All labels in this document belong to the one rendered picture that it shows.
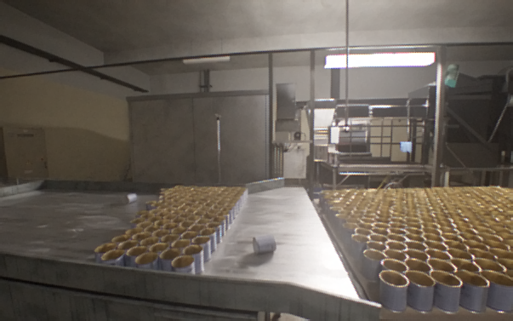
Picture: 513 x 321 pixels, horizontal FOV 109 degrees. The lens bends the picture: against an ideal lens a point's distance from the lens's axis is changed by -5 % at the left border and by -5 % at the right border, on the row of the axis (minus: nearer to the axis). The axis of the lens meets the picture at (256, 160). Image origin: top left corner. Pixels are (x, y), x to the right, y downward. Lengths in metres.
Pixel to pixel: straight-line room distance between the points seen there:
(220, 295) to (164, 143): 3.31
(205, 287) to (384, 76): 9.95
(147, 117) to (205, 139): 1.13
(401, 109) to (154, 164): 4.39
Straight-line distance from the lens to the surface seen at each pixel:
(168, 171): 3.78
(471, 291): 0.82
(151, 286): 0.74
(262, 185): 1.82
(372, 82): 9.89
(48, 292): 1.09
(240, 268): 0.80
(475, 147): 5.35
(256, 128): 3.22
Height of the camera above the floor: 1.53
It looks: 5 degrees down
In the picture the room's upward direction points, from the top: 1 degrees counter-clockwise
